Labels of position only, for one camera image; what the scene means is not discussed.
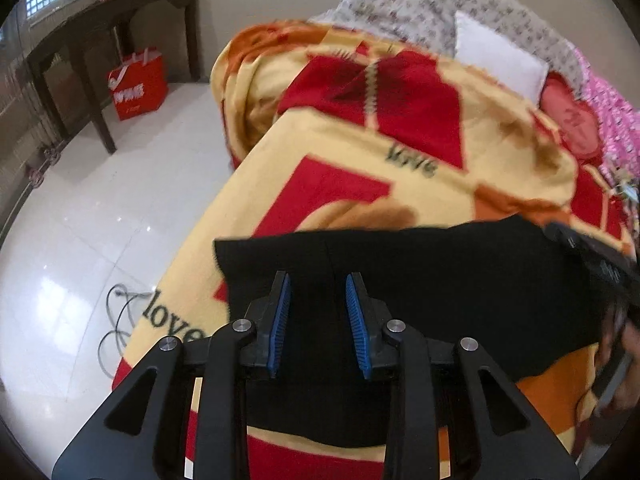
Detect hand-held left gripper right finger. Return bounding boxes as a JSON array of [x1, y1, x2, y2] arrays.
[[345, 271, 581, 480]]

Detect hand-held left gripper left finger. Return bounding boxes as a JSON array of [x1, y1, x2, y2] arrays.
[[52, 270, 293, 480]]

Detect black pants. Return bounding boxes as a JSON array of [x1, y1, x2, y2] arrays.
[[214, 215, 608, 448]]

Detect person's right hand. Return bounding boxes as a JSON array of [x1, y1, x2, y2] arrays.
[[595, 305, 640, 416]]

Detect colourful ruffled cloth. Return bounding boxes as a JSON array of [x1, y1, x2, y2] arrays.
[[602, 162, 640, 211]]

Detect red heart cushion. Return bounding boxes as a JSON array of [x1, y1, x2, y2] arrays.
[[539, 74, 608, 161]]

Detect pink printed quilt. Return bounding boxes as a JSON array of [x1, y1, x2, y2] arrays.
[[575, 47, 640, 181]]

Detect printed red yellow blanket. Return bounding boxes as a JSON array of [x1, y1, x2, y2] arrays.
[[111, 19, 638, 480]]

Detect white pillow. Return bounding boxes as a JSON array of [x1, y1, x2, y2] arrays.
[[454, 10, 548, 103]]

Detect red shopping bag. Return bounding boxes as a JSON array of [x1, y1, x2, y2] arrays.
[[107, 46, 169, 122]]

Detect floral grey quilt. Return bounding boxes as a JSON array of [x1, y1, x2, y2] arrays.
[[310, 0, 588, 101]]

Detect metal folding gate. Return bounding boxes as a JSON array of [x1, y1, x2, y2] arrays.
[[0, 10, 63, 241]]

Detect dark wooden table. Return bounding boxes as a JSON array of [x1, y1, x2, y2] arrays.
[[25, 0, 203, 156]]

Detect grey floor cable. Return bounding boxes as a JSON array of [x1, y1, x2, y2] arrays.
[[97, 282, 151, 381]]

